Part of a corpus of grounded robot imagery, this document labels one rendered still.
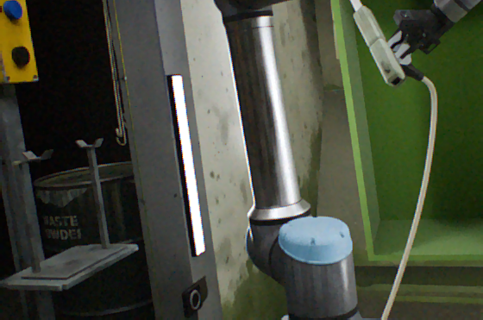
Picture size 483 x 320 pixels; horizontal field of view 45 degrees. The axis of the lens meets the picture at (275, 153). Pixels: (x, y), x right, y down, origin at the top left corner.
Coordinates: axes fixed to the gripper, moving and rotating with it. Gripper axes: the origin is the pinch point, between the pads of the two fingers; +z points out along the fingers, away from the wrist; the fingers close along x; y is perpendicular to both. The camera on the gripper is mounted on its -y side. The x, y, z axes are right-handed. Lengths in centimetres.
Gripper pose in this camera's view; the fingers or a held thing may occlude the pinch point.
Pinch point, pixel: (385, 58)
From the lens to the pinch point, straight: 174.7
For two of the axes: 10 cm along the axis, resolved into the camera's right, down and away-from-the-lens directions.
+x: -2.4, -7.6, 6.0
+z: -6.4, 5.9, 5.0
